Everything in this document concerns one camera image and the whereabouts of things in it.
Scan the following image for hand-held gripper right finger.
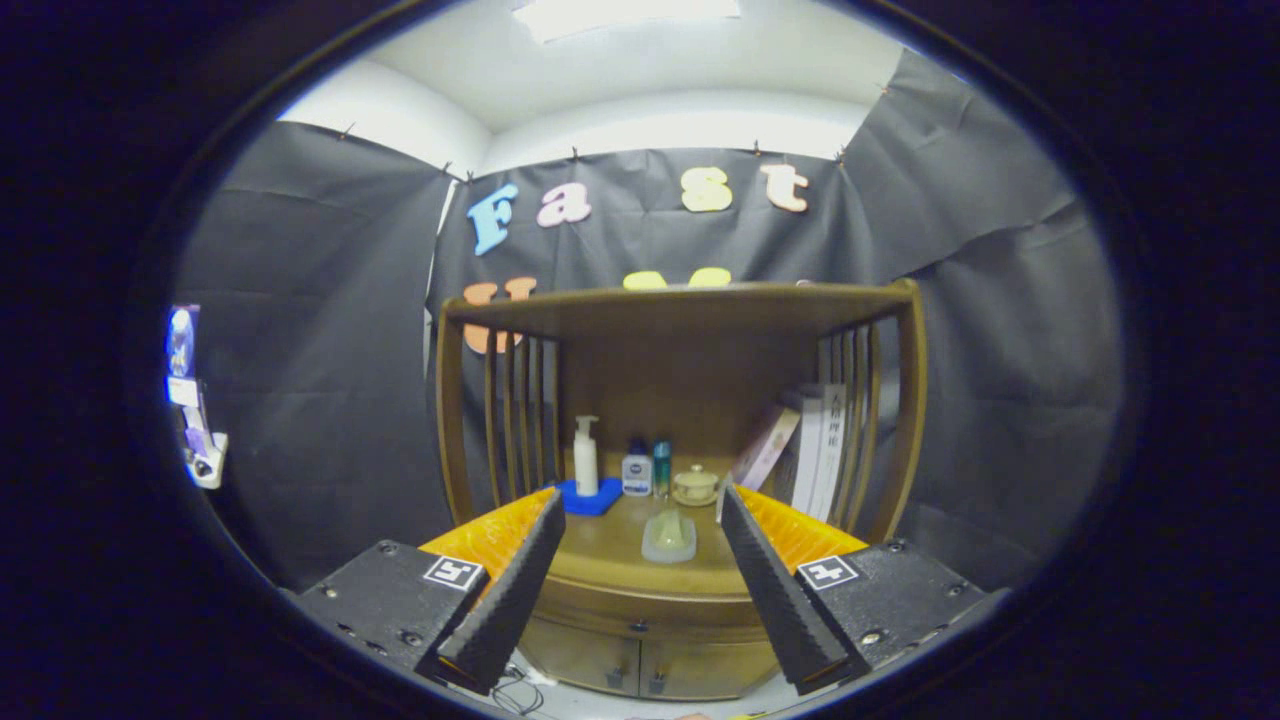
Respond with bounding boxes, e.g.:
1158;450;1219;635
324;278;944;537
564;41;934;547
718;483;991;697

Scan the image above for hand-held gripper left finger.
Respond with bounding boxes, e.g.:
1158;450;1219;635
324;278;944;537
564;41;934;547
283;487;568;696

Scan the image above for brown wooden drawer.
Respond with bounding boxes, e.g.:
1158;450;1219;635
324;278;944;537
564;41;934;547
530;598;776;646

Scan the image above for pale green item clear packet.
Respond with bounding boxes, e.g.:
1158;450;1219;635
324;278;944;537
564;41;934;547
641;500;698;564

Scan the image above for wooden cabinet door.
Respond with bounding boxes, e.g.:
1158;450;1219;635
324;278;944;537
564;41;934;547
640;640;781;701
520;615;643;699

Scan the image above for wooden countertop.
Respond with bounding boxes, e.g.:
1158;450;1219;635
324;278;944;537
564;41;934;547
535;478;776;601

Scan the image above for brown wooden cabinet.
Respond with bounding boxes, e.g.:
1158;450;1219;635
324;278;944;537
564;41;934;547
435;280;929;701

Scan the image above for blue folded cloth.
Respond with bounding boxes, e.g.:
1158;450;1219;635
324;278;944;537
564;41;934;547
553;478;624;517

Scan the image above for cream lidded teacup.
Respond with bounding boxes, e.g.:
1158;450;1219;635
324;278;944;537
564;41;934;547
672;464;720;507

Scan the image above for plain white book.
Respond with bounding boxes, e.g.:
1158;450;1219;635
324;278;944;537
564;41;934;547
790;395;826;516

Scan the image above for purple and white book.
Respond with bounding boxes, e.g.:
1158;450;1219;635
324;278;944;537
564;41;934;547
716;405;802;521

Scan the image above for white pump bottle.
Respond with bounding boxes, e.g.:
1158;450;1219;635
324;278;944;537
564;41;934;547
573;416;601;498

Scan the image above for white book lettered spine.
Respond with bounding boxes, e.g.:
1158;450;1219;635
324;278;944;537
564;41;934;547
808;385;849;524

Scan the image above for white lotion bottle blue cap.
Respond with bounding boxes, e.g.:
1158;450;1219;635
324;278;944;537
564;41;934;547
621;440;654;498

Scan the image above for ceiling light panel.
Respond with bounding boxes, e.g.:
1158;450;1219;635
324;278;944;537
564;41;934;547
512;0;743;44

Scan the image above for black floor cables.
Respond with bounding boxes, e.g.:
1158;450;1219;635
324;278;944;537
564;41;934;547
490;665;549;717

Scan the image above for white wall holder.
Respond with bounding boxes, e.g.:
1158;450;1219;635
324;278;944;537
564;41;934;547
183;405;229;491

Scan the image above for wall poster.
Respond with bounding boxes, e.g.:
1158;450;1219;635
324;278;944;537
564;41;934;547
165;305;204;406

